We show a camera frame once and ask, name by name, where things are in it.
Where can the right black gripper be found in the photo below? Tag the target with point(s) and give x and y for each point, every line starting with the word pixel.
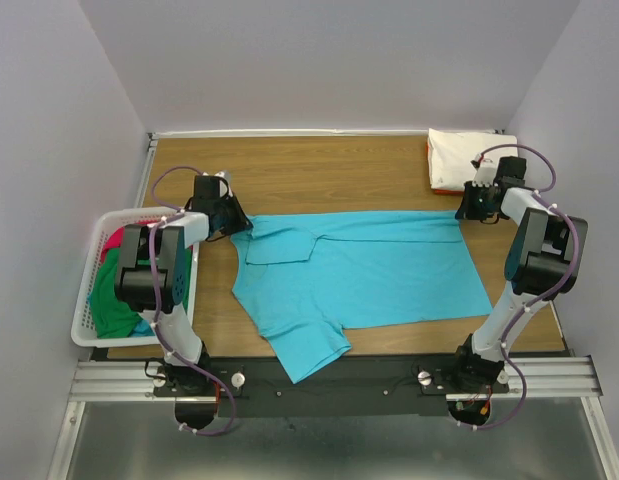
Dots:
pixel 465 211

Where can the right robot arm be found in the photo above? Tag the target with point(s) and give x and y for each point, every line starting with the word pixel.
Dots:
pixel 542 263

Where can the folded white t shirt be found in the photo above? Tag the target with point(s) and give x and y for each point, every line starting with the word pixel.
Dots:
pixel 453 153

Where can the aluminium frame rail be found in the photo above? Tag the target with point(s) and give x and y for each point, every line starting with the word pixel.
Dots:
pixel 547 426

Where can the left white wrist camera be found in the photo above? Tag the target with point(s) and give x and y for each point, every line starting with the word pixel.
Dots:
pixel 224 184

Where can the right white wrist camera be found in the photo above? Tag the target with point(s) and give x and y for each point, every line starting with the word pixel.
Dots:
pixel 485 171

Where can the green t shirt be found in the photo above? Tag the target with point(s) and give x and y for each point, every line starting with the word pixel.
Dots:
pixel 113 319

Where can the cyan polo t shirt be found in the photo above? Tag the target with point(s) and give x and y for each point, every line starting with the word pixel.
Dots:
pixel 307 279

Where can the red t shirt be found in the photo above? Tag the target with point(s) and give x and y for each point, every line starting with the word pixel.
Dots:
pixel 114 241

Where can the white plastic laundry basket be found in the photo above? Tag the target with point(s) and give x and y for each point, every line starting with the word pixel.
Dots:
pixel 83 329

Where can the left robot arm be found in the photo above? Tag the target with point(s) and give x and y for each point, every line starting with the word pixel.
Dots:
pixel 152 266

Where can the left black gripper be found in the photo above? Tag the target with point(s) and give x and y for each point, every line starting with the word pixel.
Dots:
pixel 240 222

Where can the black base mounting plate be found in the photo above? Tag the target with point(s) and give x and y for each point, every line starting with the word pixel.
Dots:
pixel 259 387

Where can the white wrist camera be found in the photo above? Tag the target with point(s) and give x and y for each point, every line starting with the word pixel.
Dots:
pixel 224 184
pixel 485 171

